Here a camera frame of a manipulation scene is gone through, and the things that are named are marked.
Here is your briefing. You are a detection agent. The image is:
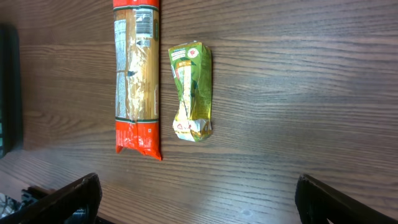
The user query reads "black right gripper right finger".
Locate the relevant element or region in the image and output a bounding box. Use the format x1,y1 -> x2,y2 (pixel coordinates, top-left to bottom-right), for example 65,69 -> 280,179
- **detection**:
295,174 -> 397,224

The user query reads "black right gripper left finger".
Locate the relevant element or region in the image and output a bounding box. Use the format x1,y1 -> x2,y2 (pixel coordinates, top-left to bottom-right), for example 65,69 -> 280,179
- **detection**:
1,173 -> 102,224

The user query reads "green tea packet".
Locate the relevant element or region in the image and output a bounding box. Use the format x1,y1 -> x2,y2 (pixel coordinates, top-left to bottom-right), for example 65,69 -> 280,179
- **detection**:
169,41 -> 213,142

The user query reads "red orange pasta packet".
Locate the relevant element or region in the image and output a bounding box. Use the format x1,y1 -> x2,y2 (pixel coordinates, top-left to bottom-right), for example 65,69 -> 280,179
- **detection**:
113,0 -> 162,159

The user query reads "grey plastic mesh basket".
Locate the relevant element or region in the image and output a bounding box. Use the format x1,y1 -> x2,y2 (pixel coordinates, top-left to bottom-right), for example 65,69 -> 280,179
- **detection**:
1,23 -> 24,157

